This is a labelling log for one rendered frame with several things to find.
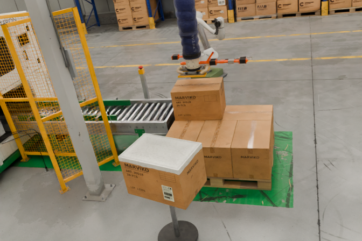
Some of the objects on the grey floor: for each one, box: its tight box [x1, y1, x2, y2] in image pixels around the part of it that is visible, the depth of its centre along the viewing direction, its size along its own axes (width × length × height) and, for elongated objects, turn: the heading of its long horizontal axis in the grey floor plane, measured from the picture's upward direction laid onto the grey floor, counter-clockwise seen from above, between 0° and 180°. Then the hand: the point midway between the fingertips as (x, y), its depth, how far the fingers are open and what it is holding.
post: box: [138, 68, 150, 99], centre depth 524 cm, size 7×7×100 cm
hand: (215, 28), depth 417 cm, fingers open, 13 cm apart
